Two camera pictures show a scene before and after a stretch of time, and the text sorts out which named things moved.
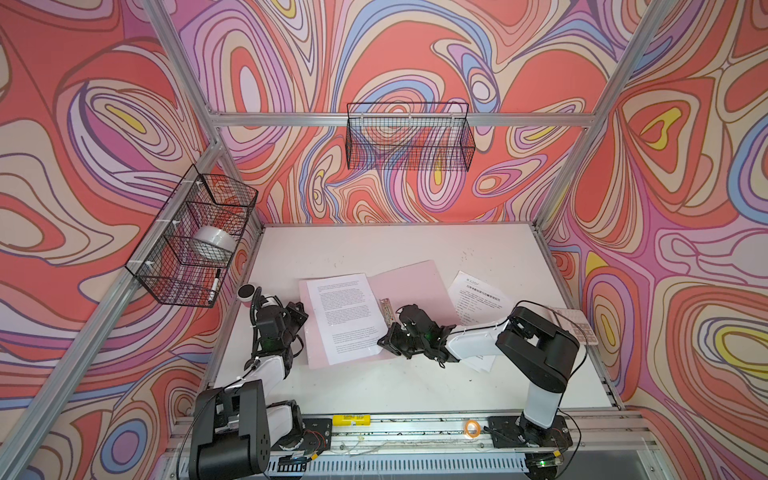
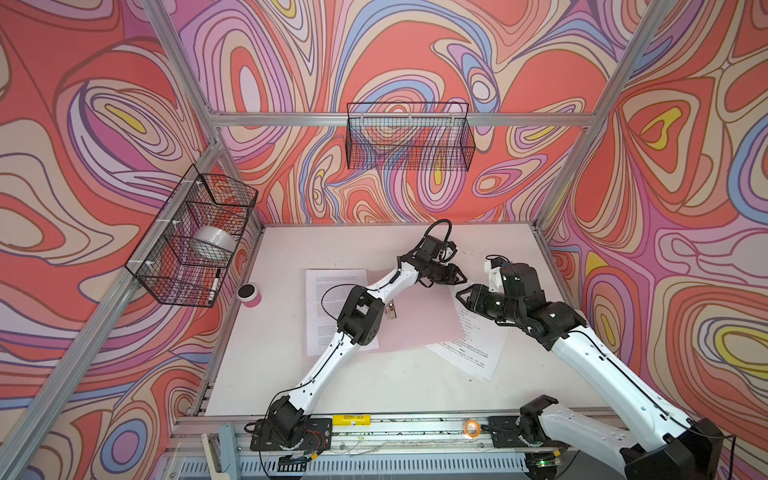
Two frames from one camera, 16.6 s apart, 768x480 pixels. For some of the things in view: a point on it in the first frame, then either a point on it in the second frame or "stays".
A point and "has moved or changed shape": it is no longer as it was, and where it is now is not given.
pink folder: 418,285 has moved or changed shape
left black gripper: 297,316 -> 452,276
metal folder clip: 387,311 stays
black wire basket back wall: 413,136 stays
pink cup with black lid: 246,293 stays
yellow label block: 352,420 stays
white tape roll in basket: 214,243 stays
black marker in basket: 214,286 stays
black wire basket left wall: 183,258 stays
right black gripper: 389,341 -> 476,298
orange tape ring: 477,431 stays
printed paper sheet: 348,316 has moved or changed shape
